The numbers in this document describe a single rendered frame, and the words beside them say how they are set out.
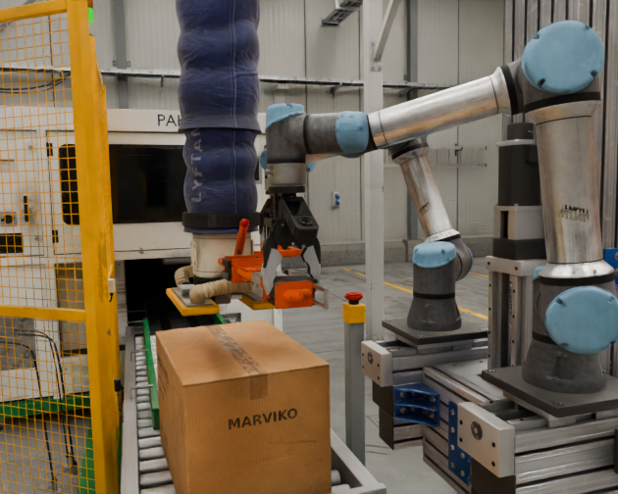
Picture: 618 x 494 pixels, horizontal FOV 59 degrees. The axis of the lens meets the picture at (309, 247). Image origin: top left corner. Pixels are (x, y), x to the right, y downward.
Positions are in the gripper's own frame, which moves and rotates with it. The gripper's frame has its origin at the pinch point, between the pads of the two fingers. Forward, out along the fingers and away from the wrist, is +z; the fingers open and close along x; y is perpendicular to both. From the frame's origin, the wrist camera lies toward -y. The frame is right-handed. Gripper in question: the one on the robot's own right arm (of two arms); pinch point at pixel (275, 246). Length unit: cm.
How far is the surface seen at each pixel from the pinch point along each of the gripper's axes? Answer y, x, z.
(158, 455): 1, -44, 70
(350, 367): 8, 26, 46
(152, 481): 19, -48, 70
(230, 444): 54, -31, 47
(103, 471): -19, -62, 81
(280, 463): 54, -18, 54
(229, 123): 42, -26, -37
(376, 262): -209, 158, 34
